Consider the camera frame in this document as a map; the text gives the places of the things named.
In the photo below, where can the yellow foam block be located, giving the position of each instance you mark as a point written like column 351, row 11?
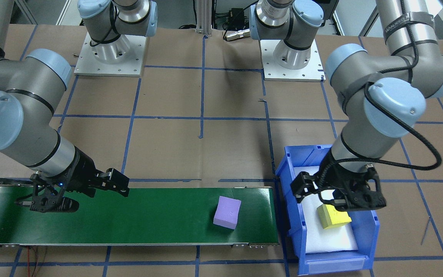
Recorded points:
column 333, row 219

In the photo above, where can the purple foam block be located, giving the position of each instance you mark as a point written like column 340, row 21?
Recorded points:
column 227, row 213

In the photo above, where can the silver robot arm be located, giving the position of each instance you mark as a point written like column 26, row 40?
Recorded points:
column 21, row 127
column 383, row 104

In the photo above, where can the blue plastic bin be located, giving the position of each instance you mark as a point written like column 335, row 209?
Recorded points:
column 365, row 238

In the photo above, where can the green conveyor belt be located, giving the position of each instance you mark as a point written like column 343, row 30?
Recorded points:
column 148, row 215

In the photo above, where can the white foam sheet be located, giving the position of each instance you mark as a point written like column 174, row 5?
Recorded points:
column 329, row 240

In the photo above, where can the silver cylindrical connector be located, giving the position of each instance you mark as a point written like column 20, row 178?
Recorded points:
column 237, row 34

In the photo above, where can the small black box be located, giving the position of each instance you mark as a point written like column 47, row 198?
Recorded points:
column 237, row 15

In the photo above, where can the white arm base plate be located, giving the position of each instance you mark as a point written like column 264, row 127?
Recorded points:
column 310, row 73
column 90, row 69

